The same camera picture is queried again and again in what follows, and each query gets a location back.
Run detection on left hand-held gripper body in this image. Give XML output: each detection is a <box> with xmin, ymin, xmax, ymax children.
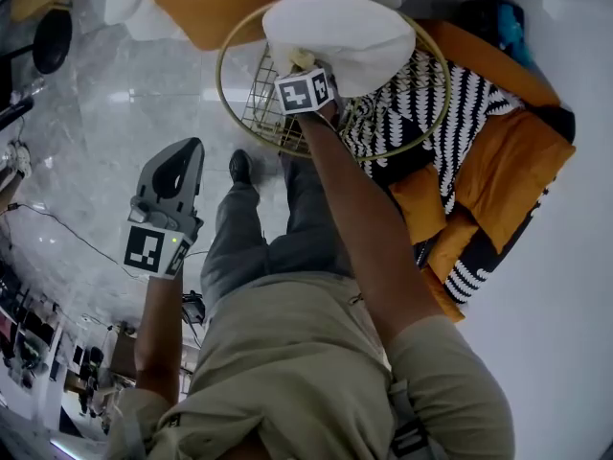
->
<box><xmin>122</xmin><ymin>194</ymin><xmax>205</xmax><ymax>283</ymax></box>

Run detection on white cushion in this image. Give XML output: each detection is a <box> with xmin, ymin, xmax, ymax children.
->
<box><xmin>261</xmin><ymin>0</ymin><xmax>418</xmax><ymax>100</ymax></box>

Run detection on black waist device box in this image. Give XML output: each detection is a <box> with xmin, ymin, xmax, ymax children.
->
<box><xmin>181</xmin><ymin>289</ymin><xmax>208</xmax><ymax>326</ymax></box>

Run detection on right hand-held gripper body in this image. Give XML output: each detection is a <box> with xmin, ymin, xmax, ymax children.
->
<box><xmin>272</xmin><ymin>66</ymin><xmax>336</xmax><ymax>116</ymax></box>

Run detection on person's right forearm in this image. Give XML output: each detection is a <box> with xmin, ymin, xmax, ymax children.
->
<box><xmin>295</xmin><ymin>104</ymin><xmax>445</xmax><ymax>350</ymax></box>

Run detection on black white striped blanket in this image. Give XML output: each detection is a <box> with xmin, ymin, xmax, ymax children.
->
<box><xmin>334</xmin><ymin>47</ymin><xmax>557</xmax><ymax>307</ymax></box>

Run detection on blue bag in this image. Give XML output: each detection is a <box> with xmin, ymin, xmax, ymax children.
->
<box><xmin>496</xmin><ymin>0</ymin><xmax>534</xmax><ymax>67</ymax></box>

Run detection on black cabinet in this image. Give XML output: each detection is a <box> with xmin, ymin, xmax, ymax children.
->
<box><xmin>0</xmin><ymin>96</ymin><xmax>35</xmax><ymax>132</ymax></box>

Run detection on black standing fan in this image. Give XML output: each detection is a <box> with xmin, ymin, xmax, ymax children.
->
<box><xmin>0</xmin><ymin>7</ymin><xmax>75</xmax><ymax>76</ymax></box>

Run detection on orange sofa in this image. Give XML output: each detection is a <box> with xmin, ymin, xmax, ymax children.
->
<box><xmin>387</xmin><ymin>18</ymin><xmax>579</xmax><ymax>326</ymax></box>

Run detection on black floor cable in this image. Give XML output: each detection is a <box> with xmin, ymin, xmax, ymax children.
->
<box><xmin>6</xmin><ymin>201</ymin><xmax>126</xmax><ymax>265</ymax></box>

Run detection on grey harness strap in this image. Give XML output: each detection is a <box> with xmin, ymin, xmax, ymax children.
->
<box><xmin>387</xmin><ymin>379</ymin><xmax>433</xmax><ymax>460</ymax></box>

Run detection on small orange throw pillow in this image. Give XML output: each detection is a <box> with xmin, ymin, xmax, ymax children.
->
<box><xmin>389</xmin><ymin>164</ymin><xmax>449</xmax><ymax>247</ymax></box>
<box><xmin>427</xmin><ymin>212</ymin><xmax>481</xmax><ymax>283</ymax></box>

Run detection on yellow cleaning cloth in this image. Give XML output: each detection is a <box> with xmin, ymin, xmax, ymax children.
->
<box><xmin>282</xmin><ymin>47</ymin><xmax>320</xmax><ymax>74</ymax></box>

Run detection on person's black left shoe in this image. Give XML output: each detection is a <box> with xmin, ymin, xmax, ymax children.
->
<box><xmin>228</xmin><ymin>149</ymin><xmax>255</xmax><ymax>186</ymax></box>

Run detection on orange square sofa pillow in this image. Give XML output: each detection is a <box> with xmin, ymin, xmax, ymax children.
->
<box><xmin>451</xmin><ymin>109</ymin><xmax>577</xmax><ymax>254</ymax></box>

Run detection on gold wire basket table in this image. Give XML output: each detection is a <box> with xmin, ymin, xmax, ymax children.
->
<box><xmin>215</xmin><ymin>0</ymin><xmax>453</xmax><ymax>163</ymax></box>

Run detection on person's beige shirt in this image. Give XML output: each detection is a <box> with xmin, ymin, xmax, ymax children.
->
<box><xmin>104</xmin><ymin>270</ymin><xmax>516</xmax><ymax>460</ymax></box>

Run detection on person's left forearm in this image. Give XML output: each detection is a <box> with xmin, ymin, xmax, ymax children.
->
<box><xmin>133</xmin><ymin>272</ymin><xmax>186</xmax><ymax>407</ymax></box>

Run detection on person's grey trousers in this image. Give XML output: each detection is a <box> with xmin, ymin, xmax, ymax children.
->
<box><xmin>199</xmin><ymin>153</ymin><xmax>356</xmax><ymax>316</ymax></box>

